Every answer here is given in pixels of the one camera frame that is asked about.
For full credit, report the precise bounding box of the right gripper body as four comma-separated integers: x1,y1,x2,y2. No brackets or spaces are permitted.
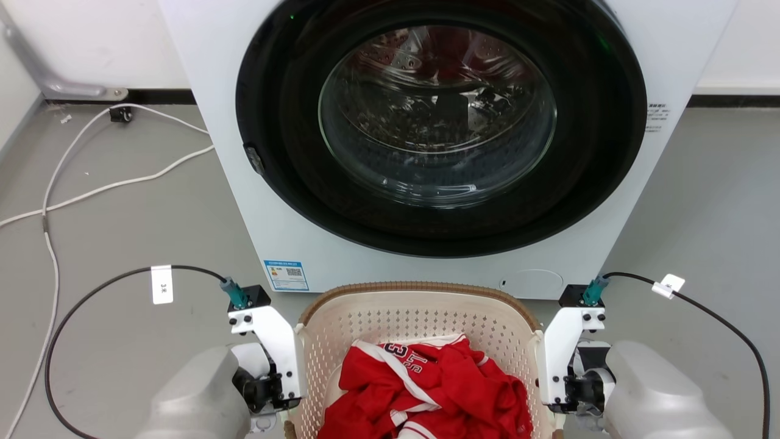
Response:
547,339,617,432

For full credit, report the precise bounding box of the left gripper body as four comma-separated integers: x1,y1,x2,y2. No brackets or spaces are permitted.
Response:
231,343,301,435

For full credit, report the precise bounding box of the cream perforated laundry basket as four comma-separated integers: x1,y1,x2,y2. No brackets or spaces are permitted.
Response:
284,281,565,439

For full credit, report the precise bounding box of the round white drain cover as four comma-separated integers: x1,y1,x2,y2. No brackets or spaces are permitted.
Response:
500,269,564,299

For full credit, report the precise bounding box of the blue energy label sticker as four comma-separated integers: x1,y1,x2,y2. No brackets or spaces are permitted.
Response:
264,260,310,292

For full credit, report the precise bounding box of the red white sports jersey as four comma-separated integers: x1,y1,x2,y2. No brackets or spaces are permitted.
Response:
317,334,534,439

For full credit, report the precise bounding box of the white front-load washing machine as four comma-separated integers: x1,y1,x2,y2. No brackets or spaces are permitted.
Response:
157,0,740,301

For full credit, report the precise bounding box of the black round washer door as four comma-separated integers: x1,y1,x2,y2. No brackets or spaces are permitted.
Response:
235,0,648,259

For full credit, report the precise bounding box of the small printed text sticker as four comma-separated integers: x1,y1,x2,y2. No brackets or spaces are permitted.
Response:
645,102,668,135

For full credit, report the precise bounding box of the dark red garment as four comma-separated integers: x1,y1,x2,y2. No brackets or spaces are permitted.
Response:
420,29,526,83

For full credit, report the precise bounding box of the white tag on right cable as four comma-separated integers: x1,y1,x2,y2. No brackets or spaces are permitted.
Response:
651,274,686,300

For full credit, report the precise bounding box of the white tag on cable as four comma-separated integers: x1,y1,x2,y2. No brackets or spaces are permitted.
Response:
151,265,174,305
651,274,686,300

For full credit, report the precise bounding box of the white tag on left cable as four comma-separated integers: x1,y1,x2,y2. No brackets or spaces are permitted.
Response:
151,265,174,305

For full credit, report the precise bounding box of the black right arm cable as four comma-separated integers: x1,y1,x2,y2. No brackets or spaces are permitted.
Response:
583,272,771,439

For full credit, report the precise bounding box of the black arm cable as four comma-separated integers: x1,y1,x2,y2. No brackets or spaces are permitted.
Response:
583,272,771,439
44,265,249,439

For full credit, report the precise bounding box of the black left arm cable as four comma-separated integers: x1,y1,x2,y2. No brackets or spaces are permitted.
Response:
44,265,249,439

